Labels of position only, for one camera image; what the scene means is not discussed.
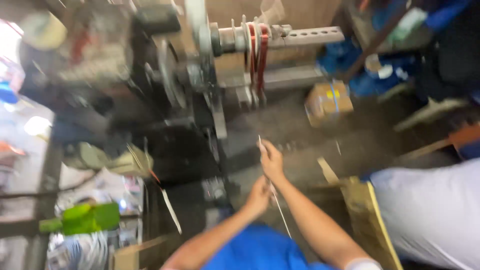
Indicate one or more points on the person's left hand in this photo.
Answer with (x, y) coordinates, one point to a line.
(258, 198)

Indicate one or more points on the person's right hand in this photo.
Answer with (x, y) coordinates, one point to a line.
(272, 161)

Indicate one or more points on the person's right fingers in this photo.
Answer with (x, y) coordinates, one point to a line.
(264, 150)

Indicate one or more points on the person's left fingers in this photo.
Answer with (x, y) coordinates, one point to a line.
(266, 187)

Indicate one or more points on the thin white strip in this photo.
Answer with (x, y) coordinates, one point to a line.
(280, 210)

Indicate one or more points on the person's blue shirt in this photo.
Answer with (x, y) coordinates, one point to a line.
(258, 249)

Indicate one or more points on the short wooden plank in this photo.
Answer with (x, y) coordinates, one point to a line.
(327, 170)

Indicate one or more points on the red machine belt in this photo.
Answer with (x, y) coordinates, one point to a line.
(261, 56)

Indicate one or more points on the loose white strip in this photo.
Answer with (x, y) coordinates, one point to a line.
(170, 210)

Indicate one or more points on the yellow-edged cardboard sheet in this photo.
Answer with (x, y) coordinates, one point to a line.
(369, 221)

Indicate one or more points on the grey metal winding machine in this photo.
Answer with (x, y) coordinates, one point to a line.
(180, 75)

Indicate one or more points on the perforated grey metal bar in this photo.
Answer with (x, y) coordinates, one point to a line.
(313, 36)

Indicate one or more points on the open brown cardboard box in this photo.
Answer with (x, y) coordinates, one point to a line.
(138, 255)

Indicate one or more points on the heap of blue plastic containers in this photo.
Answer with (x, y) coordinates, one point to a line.
(386, 45)

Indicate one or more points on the large white sack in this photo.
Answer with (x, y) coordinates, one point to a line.
(431, 213)

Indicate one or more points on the green plastic object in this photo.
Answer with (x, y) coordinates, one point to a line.
(86, 218)

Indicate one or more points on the orange and blue crate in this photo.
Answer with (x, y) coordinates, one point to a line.
(466, 142)

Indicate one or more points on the beige tape roll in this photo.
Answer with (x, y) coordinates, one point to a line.
(43, 30)

